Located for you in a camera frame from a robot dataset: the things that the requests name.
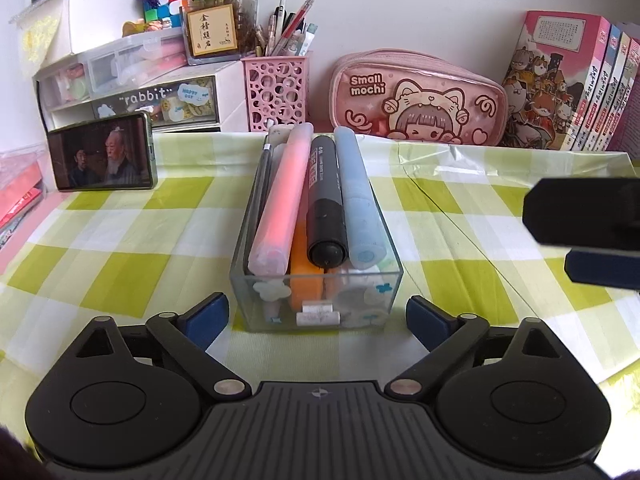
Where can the glass plant pot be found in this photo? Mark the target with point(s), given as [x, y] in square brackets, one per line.
[210, 30]

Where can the pink cartoon pencil case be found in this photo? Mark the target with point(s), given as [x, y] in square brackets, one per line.
[420, 105]

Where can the green smartphone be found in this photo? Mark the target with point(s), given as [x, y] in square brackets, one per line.
[100, 150]

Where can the pink packets in plastic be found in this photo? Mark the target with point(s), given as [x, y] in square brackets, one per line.
[20, 190]

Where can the green checked tablecloth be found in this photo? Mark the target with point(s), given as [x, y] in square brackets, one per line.
[150, 240]

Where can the pastel pink highlighter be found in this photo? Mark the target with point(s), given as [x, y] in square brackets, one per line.
[280, 210]

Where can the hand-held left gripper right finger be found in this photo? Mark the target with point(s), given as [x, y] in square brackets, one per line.
[425, 320]

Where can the teal and white glue stick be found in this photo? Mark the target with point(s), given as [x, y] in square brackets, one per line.
[350, 295]

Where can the clear plastic drawer organizer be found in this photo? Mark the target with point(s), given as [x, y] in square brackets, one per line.
[125, 85]

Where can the plastic bag with yellow notes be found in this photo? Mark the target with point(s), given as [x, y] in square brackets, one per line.
[35, 30]

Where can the orange highlighter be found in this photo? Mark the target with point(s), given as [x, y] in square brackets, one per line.
[305, 285]

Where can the clear plastic box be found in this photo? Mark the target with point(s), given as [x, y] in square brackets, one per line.
[250, 305]

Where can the black whiteboard marker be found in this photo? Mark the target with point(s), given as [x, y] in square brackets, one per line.
[325, 210]

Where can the pink perforated pen holder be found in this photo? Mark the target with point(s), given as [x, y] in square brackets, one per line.
[277, 90]

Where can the white storage box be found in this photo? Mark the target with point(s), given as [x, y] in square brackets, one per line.
[100, 20]

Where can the small yellow figurines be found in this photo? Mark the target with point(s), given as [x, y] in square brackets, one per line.
[145, 27]

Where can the pastel blue highlighter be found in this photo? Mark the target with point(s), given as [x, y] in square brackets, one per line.
[357, 200]

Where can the blue spine comic book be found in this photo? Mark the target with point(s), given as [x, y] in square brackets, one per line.
[602, 95]

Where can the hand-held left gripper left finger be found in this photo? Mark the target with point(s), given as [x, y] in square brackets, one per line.
[207, 317]

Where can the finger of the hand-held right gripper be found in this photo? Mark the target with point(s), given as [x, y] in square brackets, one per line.
[600, 267]
[580, 210]

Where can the bunch of pens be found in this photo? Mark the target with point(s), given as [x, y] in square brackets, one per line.
[290, 30]

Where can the grey pencil lead case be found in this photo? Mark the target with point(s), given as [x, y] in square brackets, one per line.
[262, 185]

